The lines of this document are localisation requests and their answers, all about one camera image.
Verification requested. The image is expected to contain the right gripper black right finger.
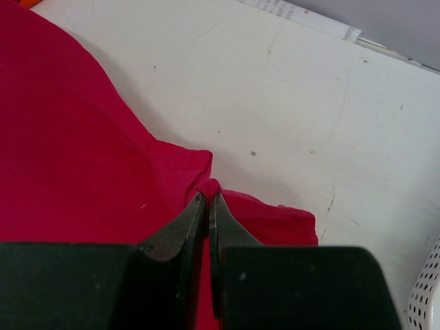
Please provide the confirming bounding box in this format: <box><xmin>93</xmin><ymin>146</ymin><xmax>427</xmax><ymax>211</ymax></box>
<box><xmin>209</xmin><ymin>194</ymin><xmax>402</xmax><ymax>329</ymax></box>

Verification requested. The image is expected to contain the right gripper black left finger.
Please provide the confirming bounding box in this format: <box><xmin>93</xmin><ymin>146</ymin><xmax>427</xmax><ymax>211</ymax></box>
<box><xmin>1</xmin><ymin>193</ymin><xmax>206</xmax><ymax>329</ymax></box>

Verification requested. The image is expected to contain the bright red t shirt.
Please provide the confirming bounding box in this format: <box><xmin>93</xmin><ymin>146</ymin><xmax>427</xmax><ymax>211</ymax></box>
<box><xmin>1</xmin><ymin>1</ymin><xmax>317</xmax><ymax>329</ymax></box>

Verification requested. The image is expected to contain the white plastic basket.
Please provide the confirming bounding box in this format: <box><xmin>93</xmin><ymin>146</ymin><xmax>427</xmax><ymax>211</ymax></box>
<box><xmin>407</xmin><ymin>239</ymin><xmax>440</xmax><ymax>330</ymax></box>

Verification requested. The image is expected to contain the white printed label strip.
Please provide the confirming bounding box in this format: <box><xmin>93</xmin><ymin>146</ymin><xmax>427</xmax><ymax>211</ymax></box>
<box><xmin>239</xmin><ymin>0</ymin><xmax>362</xmax><ymax>43</ymax></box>

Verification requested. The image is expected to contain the folded orange t shirt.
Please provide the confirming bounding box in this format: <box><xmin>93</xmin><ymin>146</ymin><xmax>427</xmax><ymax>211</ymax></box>
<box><xmin>16</xmin><ymin>0</ymin><xmax>42</xmax><ymax>8</ymax></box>

